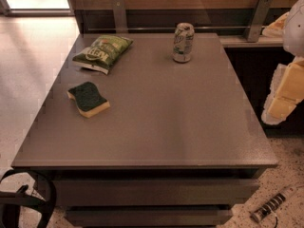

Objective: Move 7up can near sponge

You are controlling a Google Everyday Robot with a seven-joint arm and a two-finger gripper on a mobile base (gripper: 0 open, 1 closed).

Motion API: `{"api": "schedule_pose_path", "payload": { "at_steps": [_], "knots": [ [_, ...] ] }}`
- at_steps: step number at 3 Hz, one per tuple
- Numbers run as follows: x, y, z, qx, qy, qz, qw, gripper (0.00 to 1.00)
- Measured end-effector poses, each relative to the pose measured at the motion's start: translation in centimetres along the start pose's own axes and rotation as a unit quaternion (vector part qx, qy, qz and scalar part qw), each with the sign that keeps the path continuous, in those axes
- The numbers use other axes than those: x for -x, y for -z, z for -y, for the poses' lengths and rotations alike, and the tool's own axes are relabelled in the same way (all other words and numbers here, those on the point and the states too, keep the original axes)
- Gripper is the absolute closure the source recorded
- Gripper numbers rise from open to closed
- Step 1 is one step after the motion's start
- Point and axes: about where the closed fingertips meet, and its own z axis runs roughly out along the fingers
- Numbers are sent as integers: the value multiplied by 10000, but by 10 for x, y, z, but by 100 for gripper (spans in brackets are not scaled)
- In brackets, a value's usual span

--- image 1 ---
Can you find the upper grey drawer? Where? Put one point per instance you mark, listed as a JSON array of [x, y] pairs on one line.
[[153, 192]]

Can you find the green yellow sponge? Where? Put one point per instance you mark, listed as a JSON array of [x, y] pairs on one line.
[[88, 99]]

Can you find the green chip bag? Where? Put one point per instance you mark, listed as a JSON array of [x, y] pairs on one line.
[[103, 53]]

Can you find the right metal bracket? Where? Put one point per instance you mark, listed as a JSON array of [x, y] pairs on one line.
[[252, 32]]

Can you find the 7up soda can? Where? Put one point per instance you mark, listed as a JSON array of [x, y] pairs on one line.
[[183, 41]]

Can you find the grey drawer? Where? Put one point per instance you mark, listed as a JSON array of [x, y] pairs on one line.
[[153, 192], [139, 217]]

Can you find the white power strip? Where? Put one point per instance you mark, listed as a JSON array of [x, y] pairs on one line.
[[273, 203]]

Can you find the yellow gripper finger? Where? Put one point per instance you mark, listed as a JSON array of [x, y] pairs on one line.
[[276, 28], [287, 91]]

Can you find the lower grey drawer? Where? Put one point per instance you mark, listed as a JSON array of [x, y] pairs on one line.
[[139, 217]]

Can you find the metal bracket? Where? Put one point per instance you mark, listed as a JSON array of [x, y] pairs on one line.
[[252, 32], [119, 14]]

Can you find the left metal bracket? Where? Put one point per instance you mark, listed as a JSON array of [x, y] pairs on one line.
[[119, 14]]

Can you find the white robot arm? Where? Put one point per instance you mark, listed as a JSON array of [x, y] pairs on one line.
[[293, 33]]

